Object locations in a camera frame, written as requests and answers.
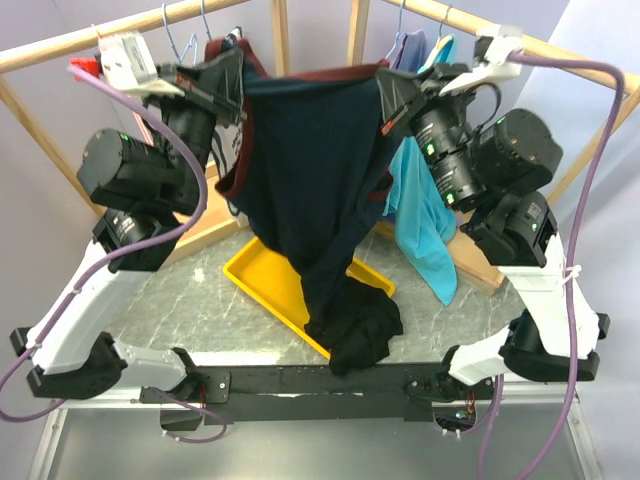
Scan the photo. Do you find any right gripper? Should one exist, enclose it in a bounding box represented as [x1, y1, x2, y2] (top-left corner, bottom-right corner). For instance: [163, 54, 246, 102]
[376, 61, 481, 210]

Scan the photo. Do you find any light blue wire hanger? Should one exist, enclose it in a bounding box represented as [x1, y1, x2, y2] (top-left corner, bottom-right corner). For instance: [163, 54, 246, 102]
[161, 3, 199, 66]

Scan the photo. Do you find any navy maroon-trimmed tank top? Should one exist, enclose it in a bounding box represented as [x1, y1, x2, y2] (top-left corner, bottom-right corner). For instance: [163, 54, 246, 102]
[216, 40, 402, 336]

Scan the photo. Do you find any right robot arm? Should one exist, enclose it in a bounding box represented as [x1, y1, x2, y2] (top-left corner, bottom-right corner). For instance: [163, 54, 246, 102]
[376, 64, 610, 402]

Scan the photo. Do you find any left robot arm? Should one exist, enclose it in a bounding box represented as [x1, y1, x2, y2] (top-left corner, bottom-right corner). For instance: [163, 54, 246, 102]
[11, 49, 244, 402]

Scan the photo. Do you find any blue hanger of white top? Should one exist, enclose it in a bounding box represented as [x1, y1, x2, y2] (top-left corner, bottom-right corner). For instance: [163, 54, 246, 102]
[200, 0, 212, 41]

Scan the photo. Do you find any blue hanger of purple shirt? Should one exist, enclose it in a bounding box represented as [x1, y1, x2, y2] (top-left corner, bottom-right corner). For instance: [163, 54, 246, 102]
[385, 0, 406, 64]

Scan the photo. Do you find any wooden hanger of turquoise shirt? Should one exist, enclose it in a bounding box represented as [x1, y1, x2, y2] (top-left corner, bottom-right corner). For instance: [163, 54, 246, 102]
[418, 5, 456, 73]

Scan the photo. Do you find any white grey hanging tank top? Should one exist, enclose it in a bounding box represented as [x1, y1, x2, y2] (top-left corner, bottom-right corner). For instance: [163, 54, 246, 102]
[215, 25, 251, 174]

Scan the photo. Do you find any purple hanging shirt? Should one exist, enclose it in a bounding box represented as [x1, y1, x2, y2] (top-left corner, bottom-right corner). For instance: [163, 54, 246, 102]
[390, 30, 428, 73]

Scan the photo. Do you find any left wooden clothes rack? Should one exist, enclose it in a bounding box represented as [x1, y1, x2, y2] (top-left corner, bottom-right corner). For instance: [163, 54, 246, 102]
[0, 0, 292, 263]

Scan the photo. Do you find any wooden clothes rack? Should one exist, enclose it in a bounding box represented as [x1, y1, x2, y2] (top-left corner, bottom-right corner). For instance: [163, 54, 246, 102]
[345, 0, 640, 296]
[0, 0, 292, 263]

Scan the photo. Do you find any turquoise hanging shirt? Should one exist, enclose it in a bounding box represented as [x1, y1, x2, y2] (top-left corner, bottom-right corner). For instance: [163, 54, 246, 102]
[382, 33, 459, 307]

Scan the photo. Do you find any right wooden clothes rack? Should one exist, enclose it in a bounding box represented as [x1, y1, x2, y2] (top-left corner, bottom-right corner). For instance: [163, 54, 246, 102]
[345, 0, 640, 296]

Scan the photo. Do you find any yellow plastic tray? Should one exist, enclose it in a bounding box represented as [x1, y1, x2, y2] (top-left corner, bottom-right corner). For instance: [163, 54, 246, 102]
[225, 239, 390, 358]

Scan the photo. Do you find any black crumpled garment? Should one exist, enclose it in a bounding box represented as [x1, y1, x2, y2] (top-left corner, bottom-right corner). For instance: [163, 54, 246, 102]
[305, 277, 403, 377]

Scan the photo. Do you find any black base bar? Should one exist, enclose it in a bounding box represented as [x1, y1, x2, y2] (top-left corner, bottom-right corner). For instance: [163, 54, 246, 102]
[140, 363, 494, 444]

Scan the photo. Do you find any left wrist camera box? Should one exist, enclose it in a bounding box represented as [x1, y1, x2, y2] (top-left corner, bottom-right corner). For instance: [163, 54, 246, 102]
[70, 31, 184, 97]

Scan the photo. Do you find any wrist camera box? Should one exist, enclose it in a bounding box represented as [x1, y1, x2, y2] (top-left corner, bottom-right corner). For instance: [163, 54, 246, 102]
[70, 31, 184, 97]
[439, 24, 524, 97]

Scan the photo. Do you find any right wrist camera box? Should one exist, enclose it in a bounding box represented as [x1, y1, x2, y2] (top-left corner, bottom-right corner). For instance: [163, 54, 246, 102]
[439, 24, 524, 97]

